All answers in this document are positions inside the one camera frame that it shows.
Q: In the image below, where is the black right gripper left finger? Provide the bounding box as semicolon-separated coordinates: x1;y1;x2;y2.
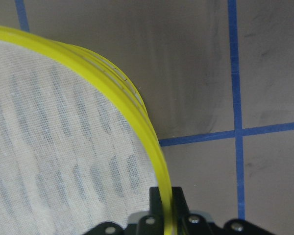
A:
149;187;164;218

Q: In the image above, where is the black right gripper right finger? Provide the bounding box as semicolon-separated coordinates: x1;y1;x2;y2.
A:
172;187;190;217

